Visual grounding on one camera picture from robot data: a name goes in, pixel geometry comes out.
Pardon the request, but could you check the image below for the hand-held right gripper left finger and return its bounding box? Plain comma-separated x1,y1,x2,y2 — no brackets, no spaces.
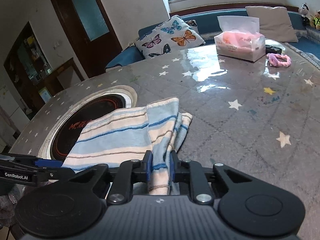
66,150,153,205

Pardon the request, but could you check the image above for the round built-in induction cooktop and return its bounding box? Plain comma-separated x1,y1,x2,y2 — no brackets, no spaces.
39,85,138,160

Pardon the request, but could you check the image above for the dark butterfly print pillow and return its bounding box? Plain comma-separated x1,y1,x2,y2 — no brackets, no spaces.
186,20,199,34

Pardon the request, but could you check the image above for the blue beige striped garment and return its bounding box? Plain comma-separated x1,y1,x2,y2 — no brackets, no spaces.
61,97,193,195

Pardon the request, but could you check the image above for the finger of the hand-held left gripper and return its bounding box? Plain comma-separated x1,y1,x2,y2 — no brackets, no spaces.
37,167,75,180
0,154,63,168

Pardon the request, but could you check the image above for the brown wooden door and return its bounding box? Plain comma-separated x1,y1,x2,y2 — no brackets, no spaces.
49,0,123,79

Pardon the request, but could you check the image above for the white butterfly print pillow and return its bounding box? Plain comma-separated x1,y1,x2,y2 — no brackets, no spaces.
134,15,206,59

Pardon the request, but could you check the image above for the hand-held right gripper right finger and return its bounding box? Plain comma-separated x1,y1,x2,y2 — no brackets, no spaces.
169,150,255,205

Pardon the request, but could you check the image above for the blue sofa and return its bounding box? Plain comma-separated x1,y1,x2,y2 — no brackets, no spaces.
105,5,320,72

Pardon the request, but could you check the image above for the yellow green plush toy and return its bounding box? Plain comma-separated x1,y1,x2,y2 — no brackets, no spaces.
310,10,320,29

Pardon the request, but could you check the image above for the small black object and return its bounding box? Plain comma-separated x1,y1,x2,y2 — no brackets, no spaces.
265,44,283,54

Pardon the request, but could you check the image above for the beige pillow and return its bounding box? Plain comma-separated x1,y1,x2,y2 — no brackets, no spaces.
245,6,299,43

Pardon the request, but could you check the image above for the brown wooden console table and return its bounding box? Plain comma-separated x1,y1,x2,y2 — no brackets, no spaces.
37,57,85,103

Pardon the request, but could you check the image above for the pink scrunchie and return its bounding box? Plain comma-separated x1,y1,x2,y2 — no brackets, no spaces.
266,52,292,67

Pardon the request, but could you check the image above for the white cardboard box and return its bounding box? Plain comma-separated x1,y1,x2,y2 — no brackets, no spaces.
37,87,52,103

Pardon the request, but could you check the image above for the pink tissue pack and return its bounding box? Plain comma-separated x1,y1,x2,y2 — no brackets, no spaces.
214,15,266,62

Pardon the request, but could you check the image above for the panda plush toy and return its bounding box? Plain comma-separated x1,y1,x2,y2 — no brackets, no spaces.
298,2,310,25

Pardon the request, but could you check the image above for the person's left forearm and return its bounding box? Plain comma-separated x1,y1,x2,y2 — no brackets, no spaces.
0,185,24,230

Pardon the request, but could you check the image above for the white refrigerator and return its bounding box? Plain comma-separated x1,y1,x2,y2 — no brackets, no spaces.
0,84,20,115

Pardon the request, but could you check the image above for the grey star-print tablecloth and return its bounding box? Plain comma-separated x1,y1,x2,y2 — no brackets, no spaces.
9,39,320,240

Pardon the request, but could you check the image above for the dark wooden display cabinet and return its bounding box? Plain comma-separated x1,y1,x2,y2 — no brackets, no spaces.
3,21,54,110

